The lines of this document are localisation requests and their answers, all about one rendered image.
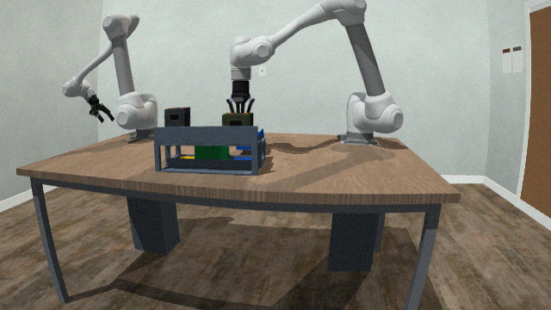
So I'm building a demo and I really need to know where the blue bin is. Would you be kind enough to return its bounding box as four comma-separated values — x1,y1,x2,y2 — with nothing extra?
236,129,264,150

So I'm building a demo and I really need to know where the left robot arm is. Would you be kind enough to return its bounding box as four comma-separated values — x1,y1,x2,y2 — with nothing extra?
230,0,404,145

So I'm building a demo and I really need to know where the green bin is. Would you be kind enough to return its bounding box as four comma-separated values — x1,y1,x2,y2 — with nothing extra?
195,146,229,159

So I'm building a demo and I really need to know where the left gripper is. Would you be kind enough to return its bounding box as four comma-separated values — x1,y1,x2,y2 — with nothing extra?
226,81,255,113

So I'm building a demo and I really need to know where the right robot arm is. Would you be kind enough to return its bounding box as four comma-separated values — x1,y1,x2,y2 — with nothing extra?
62,13,158,139

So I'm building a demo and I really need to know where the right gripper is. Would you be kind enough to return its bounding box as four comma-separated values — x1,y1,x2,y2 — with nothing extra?
89,96,115,123

